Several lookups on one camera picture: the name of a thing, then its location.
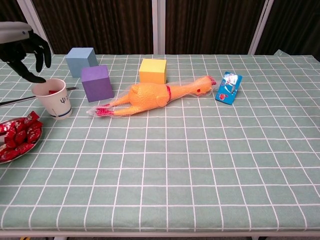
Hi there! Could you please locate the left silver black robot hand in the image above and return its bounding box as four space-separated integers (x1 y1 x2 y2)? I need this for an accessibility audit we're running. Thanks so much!
0 21 52 84

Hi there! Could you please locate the white paper cup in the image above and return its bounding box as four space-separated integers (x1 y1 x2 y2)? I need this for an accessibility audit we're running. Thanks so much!
31 78 73 120

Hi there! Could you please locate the red candies heap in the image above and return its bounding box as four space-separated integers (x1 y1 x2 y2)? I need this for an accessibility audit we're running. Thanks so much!
0 111 43 162

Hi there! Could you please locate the round metal plate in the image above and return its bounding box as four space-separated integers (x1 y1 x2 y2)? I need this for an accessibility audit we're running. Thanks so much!
0 117 44 165

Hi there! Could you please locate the metal butter knife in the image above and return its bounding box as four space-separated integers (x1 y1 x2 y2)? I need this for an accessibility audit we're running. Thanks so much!
0 86 80 108

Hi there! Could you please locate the light blue foam cube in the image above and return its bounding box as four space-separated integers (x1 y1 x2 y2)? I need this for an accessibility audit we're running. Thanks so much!
65 47 99 78

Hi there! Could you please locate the purple foam cube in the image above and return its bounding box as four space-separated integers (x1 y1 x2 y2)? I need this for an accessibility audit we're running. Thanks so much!
81 64 115 103

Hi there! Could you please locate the yellow foam cube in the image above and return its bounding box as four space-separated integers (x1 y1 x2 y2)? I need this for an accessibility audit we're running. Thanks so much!
138 58 168 85

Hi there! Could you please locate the yellow rubber chicken toy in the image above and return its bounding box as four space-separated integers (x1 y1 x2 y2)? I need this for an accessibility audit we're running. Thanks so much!
86 74 221 118

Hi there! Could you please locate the green checkered tablecloth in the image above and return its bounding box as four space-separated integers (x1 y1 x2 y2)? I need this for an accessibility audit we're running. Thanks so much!
0 49 320 233

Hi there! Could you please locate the blue snack packet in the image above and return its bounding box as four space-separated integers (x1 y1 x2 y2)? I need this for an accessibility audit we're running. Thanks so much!
214 71 243 105

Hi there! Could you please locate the dark partition screen white frame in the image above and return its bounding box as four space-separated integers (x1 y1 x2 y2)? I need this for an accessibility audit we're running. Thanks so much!
0 0 320 62

